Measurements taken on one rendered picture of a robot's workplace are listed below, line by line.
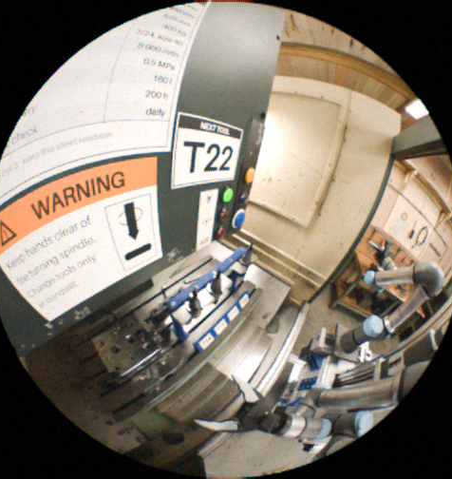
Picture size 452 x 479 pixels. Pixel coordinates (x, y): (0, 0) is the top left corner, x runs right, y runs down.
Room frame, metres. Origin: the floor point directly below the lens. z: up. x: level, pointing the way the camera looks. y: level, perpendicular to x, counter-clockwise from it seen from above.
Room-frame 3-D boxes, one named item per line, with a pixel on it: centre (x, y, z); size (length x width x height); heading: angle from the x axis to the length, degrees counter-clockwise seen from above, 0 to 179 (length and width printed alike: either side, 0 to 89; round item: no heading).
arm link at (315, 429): (-0.18, -0.31, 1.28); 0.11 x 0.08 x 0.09; 64
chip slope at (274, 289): (0.65, -0.03, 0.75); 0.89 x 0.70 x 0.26; 59
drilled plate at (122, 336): (0.02, 0.35, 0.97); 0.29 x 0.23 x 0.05; 149
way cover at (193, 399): (0.06, -0.13, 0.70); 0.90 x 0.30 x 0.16; 149
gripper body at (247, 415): (-0.11, -0.17, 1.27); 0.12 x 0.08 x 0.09; 64
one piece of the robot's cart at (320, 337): (0.15, -0.82, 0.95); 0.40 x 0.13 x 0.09; 63
